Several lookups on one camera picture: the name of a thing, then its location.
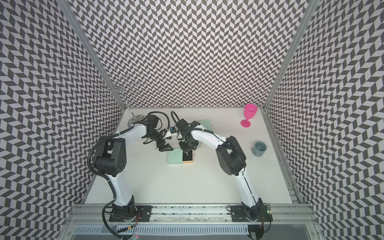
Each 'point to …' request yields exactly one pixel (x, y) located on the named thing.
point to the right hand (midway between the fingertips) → (187, 152)
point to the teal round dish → (259, 148)
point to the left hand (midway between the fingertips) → (169, 143)
